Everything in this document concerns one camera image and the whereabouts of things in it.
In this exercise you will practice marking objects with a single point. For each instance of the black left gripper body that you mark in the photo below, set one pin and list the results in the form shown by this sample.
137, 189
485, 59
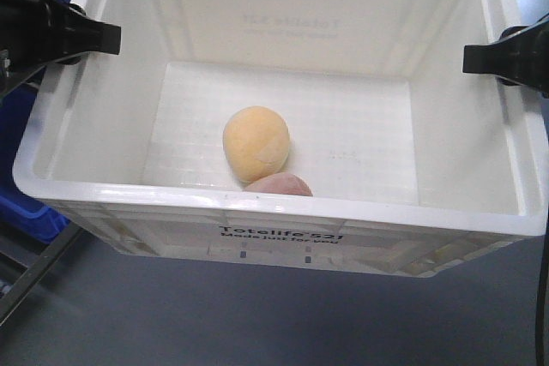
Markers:
33, 35

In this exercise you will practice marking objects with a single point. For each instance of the white plastic tote box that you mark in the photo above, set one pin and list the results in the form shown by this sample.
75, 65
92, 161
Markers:
327, 134

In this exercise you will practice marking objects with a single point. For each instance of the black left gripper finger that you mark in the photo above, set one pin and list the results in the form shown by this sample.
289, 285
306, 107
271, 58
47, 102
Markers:
88, 35
69, 59

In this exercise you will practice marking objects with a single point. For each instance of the brown plush football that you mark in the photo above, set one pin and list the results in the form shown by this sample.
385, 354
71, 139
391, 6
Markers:
282, 183

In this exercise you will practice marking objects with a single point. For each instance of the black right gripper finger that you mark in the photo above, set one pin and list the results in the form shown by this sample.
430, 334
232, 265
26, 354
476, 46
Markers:
496, 58
507, 81

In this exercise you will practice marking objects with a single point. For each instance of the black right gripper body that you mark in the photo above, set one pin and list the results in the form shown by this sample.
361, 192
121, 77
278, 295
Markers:
533, 56

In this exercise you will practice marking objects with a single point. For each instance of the metal shelf rail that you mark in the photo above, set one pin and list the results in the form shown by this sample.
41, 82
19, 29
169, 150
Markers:
35, 266

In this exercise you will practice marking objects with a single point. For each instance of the blue storage bin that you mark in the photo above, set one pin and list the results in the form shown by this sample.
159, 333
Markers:
22, 207

